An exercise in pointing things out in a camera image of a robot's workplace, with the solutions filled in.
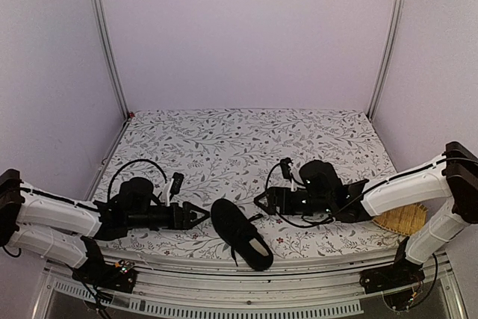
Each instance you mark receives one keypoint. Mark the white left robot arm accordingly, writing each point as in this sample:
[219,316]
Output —
[58,228]

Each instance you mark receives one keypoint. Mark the floral patterned table mat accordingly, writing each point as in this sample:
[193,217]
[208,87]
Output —
[233,154]

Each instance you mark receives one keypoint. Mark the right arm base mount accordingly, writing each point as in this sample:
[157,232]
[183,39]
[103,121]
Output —
[400,273]

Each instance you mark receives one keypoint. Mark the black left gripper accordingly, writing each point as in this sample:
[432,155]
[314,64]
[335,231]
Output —
[185,223]

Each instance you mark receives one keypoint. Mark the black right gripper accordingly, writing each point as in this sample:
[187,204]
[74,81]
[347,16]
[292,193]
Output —
[284,207]

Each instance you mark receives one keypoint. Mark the black canvas sneaker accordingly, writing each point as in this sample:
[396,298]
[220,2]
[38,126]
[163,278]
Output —
[225,212]

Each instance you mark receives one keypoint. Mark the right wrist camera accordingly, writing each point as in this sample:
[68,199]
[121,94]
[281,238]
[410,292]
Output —
[286,165]

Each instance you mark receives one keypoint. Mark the aluminium frame post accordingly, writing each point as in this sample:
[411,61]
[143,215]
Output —
[107,49]
[379,86]

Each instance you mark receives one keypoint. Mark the aluminium front rail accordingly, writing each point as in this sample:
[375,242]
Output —
[326,287]

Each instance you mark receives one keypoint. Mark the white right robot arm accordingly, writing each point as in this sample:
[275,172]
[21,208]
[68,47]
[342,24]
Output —
[451,176]

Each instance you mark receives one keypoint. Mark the left aluminium frame post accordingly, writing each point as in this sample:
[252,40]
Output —
[107,49]

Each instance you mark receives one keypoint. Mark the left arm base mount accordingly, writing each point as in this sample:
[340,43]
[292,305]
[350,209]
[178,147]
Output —
[120,276]

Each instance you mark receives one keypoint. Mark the black shoelace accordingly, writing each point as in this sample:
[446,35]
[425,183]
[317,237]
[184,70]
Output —
[245,241]

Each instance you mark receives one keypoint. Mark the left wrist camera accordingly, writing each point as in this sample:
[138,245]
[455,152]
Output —
[171,189]

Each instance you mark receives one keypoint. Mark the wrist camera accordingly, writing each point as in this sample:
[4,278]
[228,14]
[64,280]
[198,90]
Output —
[286,165]
[171,189]

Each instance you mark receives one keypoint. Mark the right aluminium frame post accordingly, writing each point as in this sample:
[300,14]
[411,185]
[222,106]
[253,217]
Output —
[379,86]

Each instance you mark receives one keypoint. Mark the woven bamboo tray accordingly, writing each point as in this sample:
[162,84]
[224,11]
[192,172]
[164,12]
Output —
[405,220]

